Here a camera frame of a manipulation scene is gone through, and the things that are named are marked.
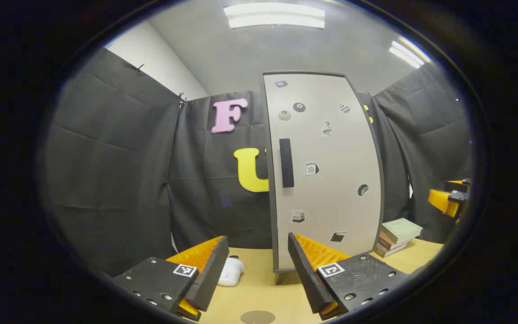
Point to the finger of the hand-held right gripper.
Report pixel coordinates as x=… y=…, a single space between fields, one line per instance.
x=442 y=200
x=457 y=184

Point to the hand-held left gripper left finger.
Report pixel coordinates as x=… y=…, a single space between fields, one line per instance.
x=212 y=274

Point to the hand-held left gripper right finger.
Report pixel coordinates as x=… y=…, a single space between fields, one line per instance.
x=306 y=279

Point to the round grey coaster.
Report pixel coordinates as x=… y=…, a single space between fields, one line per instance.
x=257 y=317

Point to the grey cabinet door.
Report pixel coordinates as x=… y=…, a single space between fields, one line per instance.
x=331 y=148

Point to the white plush toy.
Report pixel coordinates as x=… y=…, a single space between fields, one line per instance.
x=233 y=272

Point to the pale green book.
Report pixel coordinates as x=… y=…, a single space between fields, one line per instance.
x=400 y=229

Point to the brown book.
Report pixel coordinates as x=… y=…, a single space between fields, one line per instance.
x=387 y=243

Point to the grey book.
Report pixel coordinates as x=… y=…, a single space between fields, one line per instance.
x=385 y=252

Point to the narrow ceiling light panel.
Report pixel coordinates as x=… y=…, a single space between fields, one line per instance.
x=406 y=53

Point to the black backdrop cloth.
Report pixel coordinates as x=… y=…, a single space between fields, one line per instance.
x=106 y=180

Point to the long ceiling light panel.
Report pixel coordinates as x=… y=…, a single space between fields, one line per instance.
x=274 y=15

